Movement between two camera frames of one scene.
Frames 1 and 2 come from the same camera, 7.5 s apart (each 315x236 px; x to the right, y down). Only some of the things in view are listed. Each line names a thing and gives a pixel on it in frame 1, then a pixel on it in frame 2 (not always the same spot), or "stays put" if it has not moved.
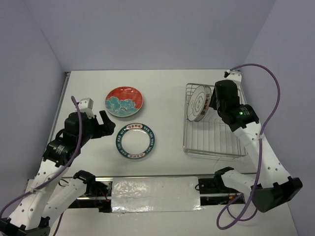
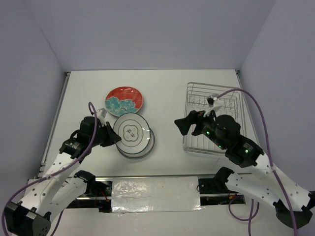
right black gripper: (213, 102) -> (195, 117)
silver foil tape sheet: (158, 194) stays put
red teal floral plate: (123, 101) stays put
